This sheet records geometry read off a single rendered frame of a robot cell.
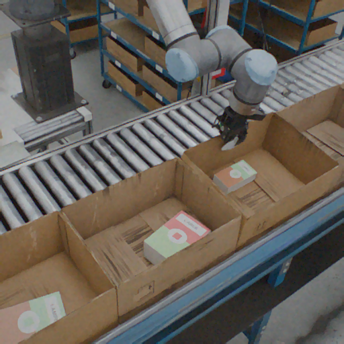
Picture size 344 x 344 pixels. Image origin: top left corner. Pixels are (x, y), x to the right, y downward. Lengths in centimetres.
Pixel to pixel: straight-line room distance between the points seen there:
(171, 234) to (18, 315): 44
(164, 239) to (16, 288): 41
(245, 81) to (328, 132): 71
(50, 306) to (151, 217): 43
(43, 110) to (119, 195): 86
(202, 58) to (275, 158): 57
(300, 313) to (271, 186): 96
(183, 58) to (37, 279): 70
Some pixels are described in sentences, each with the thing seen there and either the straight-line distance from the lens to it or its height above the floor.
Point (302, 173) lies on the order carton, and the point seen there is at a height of 93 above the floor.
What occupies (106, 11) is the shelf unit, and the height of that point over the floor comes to 34.
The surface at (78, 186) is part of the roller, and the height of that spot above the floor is 75.
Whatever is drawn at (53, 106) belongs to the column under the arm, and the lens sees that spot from 208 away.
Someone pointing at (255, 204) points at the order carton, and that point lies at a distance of 147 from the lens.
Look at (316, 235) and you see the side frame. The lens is 154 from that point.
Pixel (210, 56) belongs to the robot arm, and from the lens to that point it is 121.
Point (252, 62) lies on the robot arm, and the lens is 121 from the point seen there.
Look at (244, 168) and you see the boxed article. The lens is 151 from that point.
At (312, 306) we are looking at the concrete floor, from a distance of 239.
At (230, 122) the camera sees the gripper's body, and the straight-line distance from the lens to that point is 136.
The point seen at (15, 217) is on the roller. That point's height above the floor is 75.
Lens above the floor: 193
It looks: 42 degrees down
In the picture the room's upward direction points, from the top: 4 degrees clockwise
